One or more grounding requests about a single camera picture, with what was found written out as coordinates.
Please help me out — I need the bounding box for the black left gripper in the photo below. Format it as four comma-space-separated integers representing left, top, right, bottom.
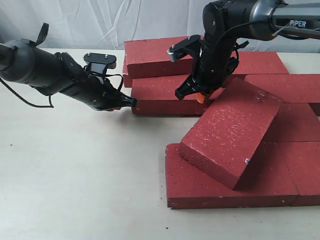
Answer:
58, 52, 137, 112

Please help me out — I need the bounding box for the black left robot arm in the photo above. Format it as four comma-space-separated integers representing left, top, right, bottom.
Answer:
0, 23, 137, 111

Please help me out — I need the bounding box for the red brick far right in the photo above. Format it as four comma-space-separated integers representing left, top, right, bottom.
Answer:
244, 74, 320, 116

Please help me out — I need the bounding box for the red brick under back top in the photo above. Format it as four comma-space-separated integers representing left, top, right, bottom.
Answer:
122, 73, 133, 88

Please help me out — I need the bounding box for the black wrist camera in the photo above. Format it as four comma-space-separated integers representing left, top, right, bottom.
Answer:
83, 52, 117, 78
167, 34, 202, 62

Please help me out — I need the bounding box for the red brick front base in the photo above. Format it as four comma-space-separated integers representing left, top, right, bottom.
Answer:
165, 142, 299, 209

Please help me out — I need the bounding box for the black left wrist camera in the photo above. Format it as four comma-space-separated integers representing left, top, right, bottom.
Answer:
83, 52, 117, 78

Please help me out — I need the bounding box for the red brick base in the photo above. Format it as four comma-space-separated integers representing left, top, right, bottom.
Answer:
165, 142, 299, 209
262, 103, 320, 143

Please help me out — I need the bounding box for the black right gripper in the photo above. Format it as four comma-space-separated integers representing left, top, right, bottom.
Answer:
175, 39, 239, 104

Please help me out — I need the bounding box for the red brick front right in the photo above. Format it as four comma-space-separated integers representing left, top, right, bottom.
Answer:
277, 141, 320, 207

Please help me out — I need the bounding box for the white wrinkled backdrop cloth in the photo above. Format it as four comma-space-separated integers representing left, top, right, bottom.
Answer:
0, 0, 320, 55

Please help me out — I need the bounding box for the red brick back right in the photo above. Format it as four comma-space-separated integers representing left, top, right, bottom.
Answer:
232, 51, 289, 76

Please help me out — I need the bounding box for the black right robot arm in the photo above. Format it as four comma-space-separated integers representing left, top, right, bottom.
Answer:
167, 0, 320, 103

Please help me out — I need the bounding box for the red brick middle right base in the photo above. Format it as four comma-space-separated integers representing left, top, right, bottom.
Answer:
262, 103, 320, 143

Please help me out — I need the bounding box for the red brick large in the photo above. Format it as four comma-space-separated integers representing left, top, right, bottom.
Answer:
131, 75, 223, 117

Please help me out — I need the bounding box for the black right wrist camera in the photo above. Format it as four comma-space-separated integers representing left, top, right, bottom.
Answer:
167, 34, 202, 62

